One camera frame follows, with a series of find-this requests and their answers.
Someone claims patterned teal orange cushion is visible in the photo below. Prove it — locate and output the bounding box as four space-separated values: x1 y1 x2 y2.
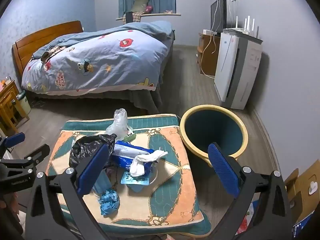
47 114 212 237

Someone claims small white bin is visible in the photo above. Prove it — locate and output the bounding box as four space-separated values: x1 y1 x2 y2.
15 90 32 115

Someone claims white air purifier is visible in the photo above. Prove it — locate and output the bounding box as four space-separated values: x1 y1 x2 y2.
214 29 263 110

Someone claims white cable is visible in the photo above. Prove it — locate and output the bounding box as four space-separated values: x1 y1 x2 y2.
200 0 227 78

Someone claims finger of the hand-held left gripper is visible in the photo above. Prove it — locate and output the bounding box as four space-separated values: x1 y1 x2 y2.
15 144 50 174
0 132 25 153

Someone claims printed blue duvet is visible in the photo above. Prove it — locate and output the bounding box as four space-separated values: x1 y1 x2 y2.
21 21 173 93

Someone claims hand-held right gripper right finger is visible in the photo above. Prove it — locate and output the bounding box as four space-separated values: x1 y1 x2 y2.
208 142 293 240

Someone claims green pillow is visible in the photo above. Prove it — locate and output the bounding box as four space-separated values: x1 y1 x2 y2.
131 0 150 13

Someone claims black monitor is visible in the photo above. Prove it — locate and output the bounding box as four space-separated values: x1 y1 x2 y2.
210 0 227 34

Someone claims wooden bed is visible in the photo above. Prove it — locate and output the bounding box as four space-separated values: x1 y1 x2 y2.
12 20 175 115

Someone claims clear plastic bag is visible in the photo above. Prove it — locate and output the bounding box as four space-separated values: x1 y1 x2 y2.
105 108 130 140

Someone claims plaid cushion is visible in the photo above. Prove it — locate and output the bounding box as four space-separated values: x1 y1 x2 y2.
122 11 143 25

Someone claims cardboard box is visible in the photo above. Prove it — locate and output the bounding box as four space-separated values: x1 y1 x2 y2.
284 159 320 224

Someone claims blue glove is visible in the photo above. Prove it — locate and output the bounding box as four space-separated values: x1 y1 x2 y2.
98 189 120 216

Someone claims white tissue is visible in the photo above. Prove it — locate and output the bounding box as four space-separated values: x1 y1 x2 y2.
129 149 168 177

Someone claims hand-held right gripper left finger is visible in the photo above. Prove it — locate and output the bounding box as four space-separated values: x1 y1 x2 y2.
24 144 110 240

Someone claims green white striped wrapper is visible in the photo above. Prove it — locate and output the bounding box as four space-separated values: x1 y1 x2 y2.
124 127 137 142

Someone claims white router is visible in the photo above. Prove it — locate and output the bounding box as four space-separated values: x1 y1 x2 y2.
226 16 255 35

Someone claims blue face mask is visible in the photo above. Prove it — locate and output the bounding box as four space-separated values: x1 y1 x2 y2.
92 167 113 197

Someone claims red white printed bag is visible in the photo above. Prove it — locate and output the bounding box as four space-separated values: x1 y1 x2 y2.
236 200 259 235

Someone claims blue white printed carton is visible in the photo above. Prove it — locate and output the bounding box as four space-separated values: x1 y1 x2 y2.
291 211 315 235

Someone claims teal bin with yellow rim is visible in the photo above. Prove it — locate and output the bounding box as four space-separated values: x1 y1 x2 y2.
179 104 249 178

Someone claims wooden nightstand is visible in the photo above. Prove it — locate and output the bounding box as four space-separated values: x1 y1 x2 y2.
0 79 32 133

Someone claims wooden cabinet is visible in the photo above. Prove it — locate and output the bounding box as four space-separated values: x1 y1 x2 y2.
197 32 222 77

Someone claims blue wet wipes packet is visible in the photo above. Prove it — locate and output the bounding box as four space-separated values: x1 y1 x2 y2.
110 140 157 173

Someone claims wooden window sill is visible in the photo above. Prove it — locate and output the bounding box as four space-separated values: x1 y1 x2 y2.
115 12 181 21

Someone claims black plastic bag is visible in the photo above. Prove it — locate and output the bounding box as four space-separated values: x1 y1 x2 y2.
69 134 118 170

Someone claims blue sachet wrapper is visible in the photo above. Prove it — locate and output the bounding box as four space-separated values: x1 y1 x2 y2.
121 171 150 193

